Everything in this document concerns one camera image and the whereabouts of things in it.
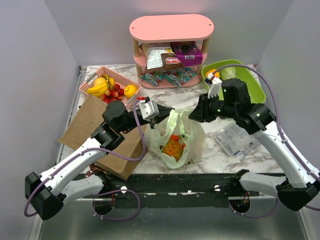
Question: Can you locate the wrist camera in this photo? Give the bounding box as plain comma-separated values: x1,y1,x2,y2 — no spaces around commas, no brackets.
204,73,222,99
138,97,160,122

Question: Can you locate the clear plastic screw box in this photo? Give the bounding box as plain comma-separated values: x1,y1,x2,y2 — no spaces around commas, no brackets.
213,123,257,156

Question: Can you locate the green plastic tray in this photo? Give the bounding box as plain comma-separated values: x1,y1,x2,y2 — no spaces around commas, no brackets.
201,59,266,103

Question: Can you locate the right colourful candy packet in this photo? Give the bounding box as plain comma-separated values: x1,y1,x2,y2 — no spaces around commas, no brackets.
164,67,197,88

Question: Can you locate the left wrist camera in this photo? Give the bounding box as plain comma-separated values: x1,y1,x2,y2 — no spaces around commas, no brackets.
138,97,160,122

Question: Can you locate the silver wrench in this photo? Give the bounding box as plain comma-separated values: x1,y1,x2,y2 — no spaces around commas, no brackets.
234,141,260,161

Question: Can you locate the left colourful candy packet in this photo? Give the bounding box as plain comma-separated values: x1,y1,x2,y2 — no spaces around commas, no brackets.
140,72,165,87

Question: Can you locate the yellow banana bunch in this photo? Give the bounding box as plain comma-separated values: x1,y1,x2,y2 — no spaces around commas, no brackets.
86,82,109,98

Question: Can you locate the colourful candy packet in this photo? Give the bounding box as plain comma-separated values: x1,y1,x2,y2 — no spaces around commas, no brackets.
164,67,197,88
140,72,165,87

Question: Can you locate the purple snack box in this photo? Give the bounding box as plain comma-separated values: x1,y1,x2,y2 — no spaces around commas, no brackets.
171,41,203,67

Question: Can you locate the yellow bell pepper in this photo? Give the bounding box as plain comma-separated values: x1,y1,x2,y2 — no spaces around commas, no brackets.
204,68,221,79

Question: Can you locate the brown Tuba snack bag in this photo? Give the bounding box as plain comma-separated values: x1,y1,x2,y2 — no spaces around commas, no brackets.
160,53,184,70

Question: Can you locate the red cherry bunch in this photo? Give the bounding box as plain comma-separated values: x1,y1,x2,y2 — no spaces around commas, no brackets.
100,84,124,104

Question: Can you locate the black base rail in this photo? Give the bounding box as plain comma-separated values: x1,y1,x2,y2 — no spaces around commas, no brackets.
101,173,246,209

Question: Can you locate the orange pineapple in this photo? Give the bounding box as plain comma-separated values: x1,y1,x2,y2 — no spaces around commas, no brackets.
162,139,184,162

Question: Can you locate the orange carrot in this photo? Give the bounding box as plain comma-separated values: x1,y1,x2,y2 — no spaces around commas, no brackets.
169,134,180,142

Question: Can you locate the light green plastic grocery bag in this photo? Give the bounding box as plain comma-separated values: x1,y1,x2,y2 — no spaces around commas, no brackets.
144,108,206,169

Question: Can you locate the green cabbage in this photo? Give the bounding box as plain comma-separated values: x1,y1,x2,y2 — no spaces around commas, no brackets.
219,66,237,81

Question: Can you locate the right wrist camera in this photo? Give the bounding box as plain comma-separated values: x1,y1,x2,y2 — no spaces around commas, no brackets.
204,73,222,99

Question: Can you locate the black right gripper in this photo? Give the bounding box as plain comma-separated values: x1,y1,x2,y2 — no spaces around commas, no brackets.
188,92,237,123

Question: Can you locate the white snack bag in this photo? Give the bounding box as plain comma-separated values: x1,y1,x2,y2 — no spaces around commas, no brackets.
140,42,173,71

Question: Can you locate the yellow peach fruit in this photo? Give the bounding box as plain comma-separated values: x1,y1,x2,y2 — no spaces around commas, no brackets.
93,77,107,87

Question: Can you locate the pink plastic fruit basket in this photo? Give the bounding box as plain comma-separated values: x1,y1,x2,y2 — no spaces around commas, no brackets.
79,66,142,112

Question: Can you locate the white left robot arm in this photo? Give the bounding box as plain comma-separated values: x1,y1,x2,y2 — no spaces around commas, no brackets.
24,97,173,221

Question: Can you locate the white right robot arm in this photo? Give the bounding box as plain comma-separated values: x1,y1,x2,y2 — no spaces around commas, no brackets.
188,78,320,211

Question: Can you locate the pink three-tier shelf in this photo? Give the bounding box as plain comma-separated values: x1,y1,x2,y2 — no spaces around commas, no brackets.
129,14,215,89

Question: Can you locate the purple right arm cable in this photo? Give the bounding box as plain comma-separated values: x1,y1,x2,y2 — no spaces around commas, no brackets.
212,63,320,218

